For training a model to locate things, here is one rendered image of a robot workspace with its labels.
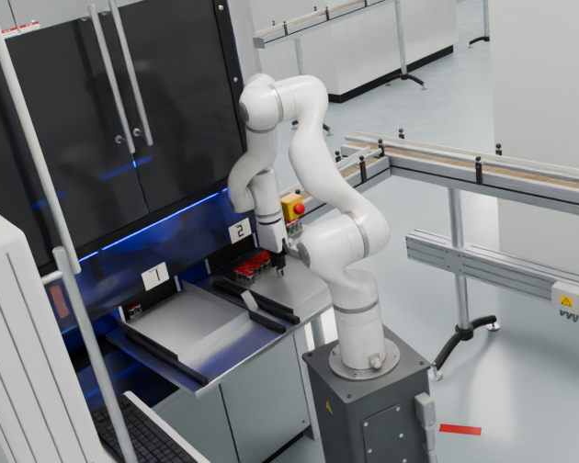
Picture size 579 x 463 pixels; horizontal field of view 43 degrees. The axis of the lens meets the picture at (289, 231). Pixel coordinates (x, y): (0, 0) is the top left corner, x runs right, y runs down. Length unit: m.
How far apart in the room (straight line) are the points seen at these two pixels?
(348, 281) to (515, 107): 1.81
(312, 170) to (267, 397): 1.20
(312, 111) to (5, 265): 0.84
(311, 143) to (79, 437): 0.85
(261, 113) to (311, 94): 0.14
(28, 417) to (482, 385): 2.13
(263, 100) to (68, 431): 0.88
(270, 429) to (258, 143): 1.20
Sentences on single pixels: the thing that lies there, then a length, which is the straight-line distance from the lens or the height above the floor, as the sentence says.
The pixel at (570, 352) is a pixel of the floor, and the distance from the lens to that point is 3.44.
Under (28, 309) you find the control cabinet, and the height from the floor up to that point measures 1.40.
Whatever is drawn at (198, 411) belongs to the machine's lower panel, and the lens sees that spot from 2.57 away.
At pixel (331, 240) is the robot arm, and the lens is 1.73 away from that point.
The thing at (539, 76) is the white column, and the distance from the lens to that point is 3.31.
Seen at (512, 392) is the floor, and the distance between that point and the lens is 3.21.
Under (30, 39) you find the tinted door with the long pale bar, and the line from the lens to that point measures 2.00.
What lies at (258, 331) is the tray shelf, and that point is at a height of 0.88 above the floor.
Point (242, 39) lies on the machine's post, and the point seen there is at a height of 1.61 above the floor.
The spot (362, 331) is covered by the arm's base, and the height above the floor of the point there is 0.99.
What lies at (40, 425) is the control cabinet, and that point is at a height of 1.15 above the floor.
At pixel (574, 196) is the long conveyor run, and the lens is 2.66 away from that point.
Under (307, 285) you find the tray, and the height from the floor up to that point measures 0.88.
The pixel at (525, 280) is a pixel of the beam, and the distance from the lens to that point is 2.97.
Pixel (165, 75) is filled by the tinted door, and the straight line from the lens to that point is 2.19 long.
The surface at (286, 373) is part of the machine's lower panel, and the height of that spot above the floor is 0.39.
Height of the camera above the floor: 2.05
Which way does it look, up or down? 26 degrees down
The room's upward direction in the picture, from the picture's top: 11 degrees counter-clockwise
